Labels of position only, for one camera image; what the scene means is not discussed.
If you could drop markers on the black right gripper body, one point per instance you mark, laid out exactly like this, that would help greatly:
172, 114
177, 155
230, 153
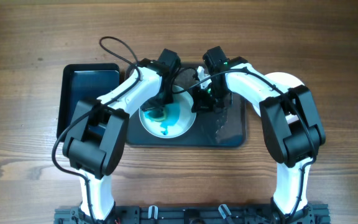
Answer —
211, 97

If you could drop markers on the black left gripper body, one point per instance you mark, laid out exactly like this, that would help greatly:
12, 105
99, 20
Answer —
163, 98

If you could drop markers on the green yellow sponge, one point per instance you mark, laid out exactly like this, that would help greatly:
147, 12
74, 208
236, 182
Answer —
158, 114

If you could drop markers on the white plate stained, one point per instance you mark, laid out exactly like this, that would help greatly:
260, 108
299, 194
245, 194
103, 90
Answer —
179, 119

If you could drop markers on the white plate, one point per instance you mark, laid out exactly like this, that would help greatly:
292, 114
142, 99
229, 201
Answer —
287, 80

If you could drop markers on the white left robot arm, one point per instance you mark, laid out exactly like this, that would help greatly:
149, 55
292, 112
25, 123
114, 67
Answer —
94, 141

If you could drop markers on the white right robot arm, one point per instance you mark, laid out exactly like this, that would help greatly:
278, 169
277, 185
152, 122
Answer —
292, 128

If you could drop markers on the dark grey serving tray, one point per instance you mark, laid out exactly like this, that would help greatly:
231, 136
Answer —
226, 129

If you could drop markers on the black water tray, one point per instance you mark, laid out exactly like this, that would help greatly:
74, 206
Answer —
80, 81

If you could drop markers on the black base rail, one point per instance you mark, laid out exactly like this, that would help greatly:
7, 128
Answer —
254, 213

